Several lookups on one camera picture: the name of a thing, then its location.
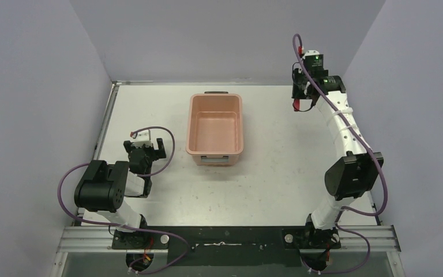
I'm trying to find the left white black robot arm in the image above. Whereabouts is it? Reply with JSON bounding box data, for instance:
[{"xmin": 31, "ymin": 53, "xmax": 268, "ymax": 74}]
[{"xmin": 74, "ymin": 129, "xmax": 303, "ymax": 252}]

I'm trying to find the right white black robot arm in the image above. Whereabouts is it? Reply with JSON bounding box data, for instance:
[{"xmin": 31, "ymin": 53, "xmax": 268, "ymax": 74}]
[{"xmin": 292, "ymin": 66, "xmax": 384, "ymax": 249}]

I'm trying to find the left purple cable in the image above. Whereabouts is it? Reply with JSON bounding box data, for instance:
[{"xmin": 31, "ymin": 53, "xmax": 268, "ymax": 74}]
[{"xmin": 57, "ymin": 126, "xmax": 189, "ymax": 275}]

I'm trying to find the aluminium front rail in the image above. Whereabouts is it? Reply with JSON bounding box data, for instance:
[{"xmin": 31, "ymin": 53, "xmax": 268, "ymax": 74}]
[{"xmin": 58, "ymin": 226, "xmax": 401, "ymax": 253}]

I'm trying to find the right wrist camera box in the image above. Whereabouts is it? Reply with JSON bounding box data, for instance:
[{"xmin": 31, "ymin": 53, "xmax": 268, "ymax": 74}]
[{"xmin": 303, "ymin": 50, "xmax": 324, "ymax": 72}]

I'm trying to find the pink plastic bin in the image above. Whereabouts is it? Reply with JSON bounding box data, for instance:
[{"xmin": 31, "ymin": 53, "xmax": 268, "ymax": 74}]
[{"xmin": 186, "ymin": 91, "xmax": 244, "ymax": 166}]

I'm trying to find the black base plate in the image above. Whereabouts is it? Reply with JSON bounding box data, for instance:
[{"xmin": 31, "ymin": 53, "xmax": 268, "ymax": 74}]
[{"xmin": 111, "ymin": 226, "xmax": 341, "ymax": 269}]

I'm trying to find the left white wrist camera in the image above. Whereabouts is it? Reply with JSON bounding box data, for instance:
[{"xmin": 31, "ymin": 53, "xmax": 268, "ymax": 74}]
[{"xmin": 130, "ymin": 129, "xmax": 152, "ymax": 148}]

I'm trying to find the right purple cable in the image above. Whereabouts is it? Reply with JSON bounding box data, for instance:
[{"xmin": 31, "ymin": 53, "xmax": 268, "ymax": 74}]
[{"xmin": 292, "ymin": 33, "xmax": 389, "ymax": 275}]

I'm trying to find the purple cable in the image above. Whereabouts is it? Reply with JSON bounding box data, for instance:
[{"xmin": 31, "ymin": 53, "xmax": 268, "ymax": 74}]
[
  {"xmin": 292, "ymin": 33, "xmax": 389, "ymax": 275},
  {"xmin": 57, "ymin": 126, "xmax": 189, "ymax": 275}
]

